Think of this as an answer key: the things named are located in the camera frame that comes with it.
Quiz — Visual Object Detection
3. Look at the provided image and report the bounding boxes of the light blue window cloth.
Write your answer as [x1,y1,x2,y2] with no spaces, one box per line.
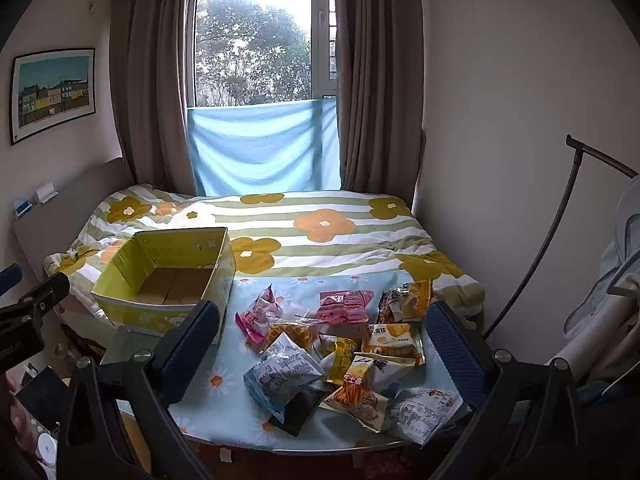
[188,98,341,197]

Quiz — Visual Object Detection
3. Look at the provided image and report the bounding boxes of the blue item on headboard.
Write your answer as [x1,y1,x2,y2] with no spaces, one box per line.
[13,200,32,219]

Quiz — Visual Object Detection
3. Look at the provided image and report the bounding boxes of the dark green packet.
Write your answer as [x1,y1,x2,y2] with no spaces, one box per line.
[268,388,326,437]

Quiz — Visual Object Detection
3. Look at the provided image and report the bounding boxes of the black clothes rack pole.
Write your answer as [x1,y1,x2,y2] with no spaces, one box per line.
[483,134,639,340]

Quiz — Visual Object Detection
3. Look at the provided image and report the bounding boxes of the brown curtain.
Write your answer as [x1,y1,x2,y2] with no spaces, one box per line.
[108,0,196,195]
[336,0,424,204]

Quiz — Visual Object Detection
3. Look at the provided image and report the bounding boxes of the person left hand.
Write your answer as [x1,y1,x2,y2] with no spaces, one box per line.
[4,373,38,455]

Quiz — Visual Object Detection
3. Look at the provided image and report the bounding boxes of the orange waffle snack bag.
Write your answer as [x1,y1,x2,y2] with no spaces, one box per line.
[262,322,318,351]

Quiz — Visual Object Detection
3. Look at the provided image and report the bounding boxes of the framed town picture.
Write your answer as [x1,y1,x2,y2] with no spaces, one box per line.
[9,48,96,145]

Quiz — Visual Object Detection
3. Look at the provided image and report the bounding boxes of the grey white printed bag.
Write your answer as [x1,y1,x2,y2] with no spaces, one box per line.
[387,388,463,446]

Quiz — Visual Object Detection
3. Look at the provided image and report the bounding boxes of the pink white snack bag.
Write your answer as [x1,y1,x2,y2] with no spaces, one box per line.
[235,285,283,346]

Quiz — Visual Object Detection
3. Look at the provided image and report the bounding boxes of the light blue daisy tablecloth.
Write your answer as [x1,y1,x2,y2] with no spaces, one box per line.
[168,271,471,453]

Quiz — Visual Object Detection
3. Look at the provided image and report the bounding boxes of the blue white snack bag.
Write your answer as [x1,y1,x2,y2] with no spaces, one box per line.
[243,334,324,422]

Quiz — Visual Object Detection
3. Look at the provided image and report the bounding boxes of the yellow gold candy bag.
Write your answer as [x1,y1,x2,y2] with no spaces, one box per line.
[311,334,359,386]

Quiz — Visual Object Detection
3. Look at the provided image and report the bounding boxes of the right brown curtain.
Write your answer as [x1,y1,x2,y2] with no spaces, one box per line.
[336,0,424,204]

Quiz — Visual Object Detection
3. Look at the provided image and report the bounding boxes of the chiffon cake packet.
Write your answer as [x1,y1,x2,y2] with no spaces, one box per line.
[361,323,425,366]

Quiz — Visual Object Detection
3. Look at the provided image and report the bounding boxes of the floral striped quilt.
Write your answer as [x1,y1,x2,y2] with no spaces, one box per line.
[42,184,485,320]

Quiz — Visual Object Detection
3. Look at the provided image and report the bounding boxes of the white item on headboard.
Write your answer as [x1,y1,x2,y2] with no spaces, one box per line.
[35,182,58,204]

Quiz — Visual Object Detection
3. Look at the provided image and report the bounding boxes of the orange cream snack bag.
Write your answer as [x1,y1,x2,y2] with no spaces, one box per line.
[320,352,416,434]

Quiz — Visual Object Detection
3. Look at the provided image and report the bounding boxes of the grey bed headboard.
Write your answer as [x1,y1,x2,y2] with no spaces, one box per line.
[13,157,134,281]

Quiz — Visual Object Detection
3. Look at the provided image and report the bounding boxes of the window with trees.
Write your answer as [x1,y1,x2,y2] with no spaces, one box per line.
[190,0,337,107]

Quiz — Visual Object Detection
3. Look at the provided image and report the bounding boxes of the dark brown noodle bag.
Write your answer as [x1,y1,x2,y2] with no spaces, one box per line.
[378,280,433,324]

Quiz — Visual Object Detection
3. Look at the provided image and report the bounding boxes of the yellow-green cardboard box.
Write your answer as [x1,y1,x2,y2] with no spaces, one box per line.
[91,226,236,336]

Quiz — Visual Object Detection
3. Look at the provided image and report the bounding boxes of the left brown curtain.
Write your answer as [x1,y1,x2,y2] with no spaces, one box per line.
[108,0,196,195]

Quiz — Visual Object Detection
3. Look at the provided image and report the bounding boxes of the pink striped snack bag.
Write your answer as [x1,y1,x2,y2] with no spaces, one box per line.
[314,290,374,325]

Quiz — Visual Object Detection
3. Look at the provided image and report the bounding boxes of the hanging grey clothes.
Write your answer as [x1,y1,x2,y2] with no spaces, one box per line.
[556,178,640,382]

